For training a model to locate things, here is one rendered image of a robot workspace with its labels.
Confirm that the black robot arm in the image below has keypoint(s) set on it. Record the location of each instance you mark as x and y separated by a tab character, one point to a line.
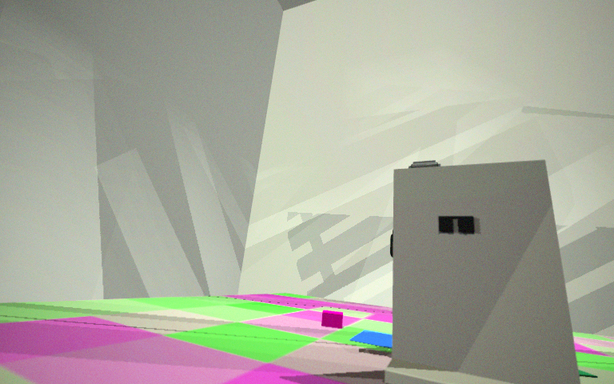
415	165

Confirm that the grey panel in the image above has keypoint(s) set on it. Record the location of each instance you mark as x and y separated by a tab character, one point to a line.
478	283

